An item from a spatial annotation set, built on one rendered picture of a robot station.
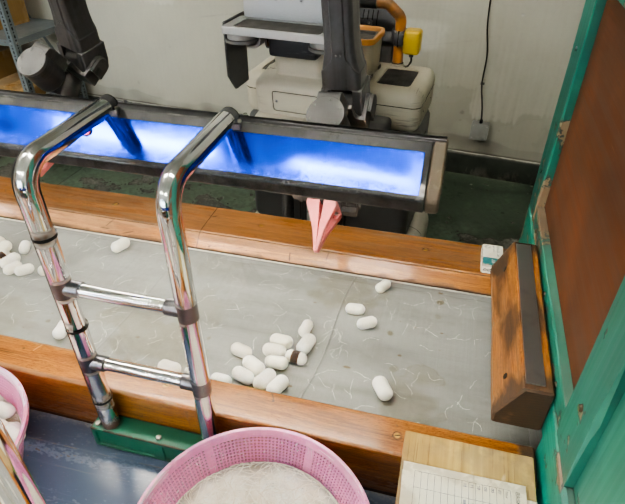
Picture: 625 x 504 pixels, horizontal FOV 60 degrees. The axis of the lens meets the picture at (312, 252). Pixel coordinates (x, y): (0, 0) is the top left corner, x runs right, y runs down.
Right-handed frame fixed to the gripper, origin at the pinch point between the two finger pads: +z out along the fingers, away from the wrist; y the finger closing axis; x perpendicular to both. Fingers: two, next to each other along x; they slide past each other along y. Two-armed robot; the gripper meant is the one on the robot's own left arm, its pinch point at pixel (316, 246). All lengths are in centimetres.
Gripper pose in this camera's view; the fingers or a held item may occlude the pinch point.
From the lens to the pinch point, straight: 83.2
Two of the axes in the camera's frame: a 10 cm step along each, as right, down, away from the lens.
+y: 9.7, 1.5, -2.1
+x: 1.6, 2.5, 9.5
